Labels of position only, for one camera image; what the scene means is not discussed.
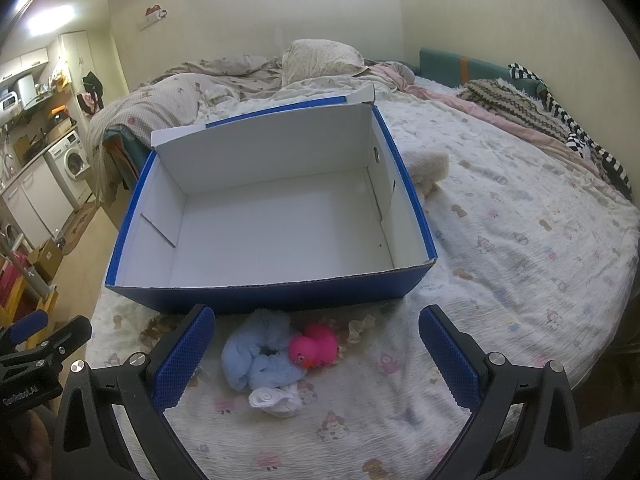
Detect light blue fluffy scrunchie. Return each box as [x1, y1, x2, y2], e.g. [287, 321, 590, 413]
[221, 309, 307, 391]

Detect beige floral scrunchie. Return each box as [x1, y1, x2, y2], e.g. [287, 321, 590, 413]
[337, 314, 376, 359]

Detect white sock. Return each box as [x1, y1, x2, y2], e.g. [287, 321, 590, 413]
[248, 384, 304, 418]

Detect pink rubber duck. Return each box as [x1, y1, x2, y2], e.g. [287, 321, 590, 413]
[288, 322, 338, 370]

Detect yellow wooden rack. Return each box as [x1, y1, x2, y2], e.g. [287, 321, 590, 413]
[1, 252, 58, 349]

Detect cardboard box on floor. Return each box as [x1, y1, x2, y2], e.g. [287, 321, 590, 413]
[28, 238, 63, 283]

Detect brown door mat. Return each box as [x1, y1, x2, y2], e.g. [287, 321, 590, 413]
[60, 200, 100, 256]

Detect white kitchen cabinet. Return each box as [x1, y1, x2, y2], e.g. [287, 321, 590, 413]
[1, 156, 74, 247]

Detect white patterned bed sheet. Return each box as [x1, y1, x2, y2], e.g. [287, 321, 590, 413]
[86, 76, 639, 479]

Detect white washing machine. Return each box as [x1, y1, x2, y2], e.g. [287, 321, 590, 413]
[44, 128, 91, 210]

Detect beige patterned duvet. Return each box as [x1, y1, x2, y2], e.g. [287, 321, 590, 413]
[82, 55, 282, 205]

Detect cream fluffy plush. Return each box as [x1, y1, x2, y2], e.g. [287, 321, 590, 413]
[401, 148, 449, 204]

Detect black white striped cloth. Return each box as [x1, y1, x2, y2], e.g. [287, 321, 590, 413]
[506, 63, 632, 200]

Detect blue white cardboard box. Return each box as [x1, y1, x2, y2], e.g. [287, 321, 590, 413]
[105, 87, 437, 314]

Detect brown knitted blanket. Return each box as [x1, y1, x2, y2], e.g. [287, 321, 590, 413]
[456, 79, 570, 144]

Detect green headboard cushion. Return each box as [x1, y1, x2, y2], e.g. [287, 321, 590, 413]
[419, 48, 546, 98]

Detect beige floral pillow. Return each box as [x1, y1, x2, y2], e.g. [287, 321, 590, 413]
[281, 39, 367, 86]

